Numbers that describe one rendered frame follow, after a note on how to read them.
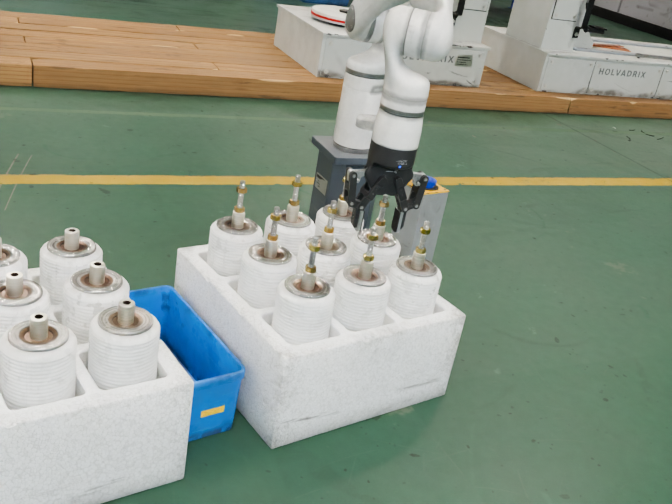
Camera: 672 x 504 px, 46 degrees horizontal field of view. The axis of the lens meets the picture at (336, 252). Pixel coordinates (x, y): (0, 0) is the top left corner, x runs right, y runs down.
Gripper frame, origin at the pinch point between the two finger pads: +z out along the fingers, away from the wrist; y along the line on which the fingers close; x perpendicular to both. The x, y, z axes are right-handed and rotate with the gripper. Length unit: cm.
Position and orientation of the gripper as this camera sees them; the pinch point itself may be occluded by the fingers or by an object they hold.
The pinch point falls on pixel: (377, 222)
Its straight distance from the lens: 132.4
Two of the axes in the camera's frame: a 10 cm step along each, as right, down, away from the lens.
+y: 9.4, 0.2, 3.4
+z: -1.7, 8.9, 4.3
